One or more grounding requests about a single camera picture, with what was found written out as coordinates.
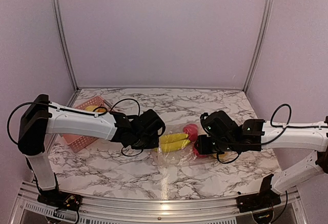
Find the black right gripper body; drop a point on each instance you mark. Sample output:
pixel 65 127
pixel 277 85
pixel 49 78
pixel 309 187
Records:
pixel 221 145

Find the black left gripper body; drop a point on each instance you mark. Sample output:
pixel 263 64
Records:
pixel 145 142

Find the red fake dragon fruit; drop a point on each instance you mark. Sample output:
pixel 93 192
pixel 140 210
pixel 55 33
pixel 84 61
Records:
pixel 197 154
pixel 192 131

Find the yellow fake lemon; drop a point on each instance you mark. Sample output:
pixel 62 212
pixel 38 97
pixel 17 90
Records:
pixel 224 155

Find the clear zip top bag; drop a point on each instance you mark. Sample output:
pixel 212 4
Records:
pixel 183 157

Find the yellow fake banana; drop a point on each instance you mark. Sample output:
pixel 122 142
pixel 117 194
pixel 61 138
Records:
pixel 173 142

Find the orange green fake mango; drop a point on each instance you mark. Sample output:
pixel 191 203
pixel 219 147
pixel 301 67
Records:
pixel 95 108

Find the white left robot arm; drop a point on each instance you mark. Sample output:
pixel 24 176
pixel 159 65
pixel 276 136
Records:
pixel 44 117

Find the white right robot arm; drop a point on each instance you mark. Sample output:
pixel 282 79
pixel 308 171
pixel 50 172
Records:
pixel 258 134

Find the pink plastic basket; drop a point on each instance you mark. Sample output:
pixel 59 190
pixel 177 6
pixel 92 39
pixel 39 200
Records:
pixel 78 142

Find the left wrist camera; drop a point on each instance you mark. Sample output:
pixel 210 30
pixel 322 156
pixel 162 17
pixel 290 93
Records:
pixel 150 123

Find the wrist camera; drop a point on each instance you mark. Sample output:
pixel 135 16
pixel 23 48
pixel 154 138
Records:
pixel 150 123
pixel 220 126

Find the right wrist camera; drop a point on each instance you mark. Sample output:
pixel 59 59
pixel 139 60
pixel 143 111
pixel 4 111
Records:
pixel 220 126

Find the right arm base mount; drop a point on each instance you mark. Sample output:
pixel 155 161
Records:
pixel 265 198

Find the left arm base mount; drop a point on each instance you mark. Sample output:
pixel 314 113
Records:
pixel 60 199

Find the front aluminium rail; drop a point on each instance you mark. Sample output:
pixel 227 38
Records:
pixel 96 209

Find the right aluminium frame post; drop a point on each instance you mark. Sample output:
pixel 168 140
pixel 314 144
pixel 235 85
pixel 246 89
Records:
pixel 259 42

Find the aluminium frame post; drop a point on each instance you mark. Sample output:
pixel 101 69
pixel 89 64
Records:
pixel 259 42
pixel 63 43

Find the left aluminium frame post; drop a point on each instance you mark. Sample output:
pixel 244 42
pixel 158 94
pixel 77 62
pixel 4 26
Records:
pixel 63 43

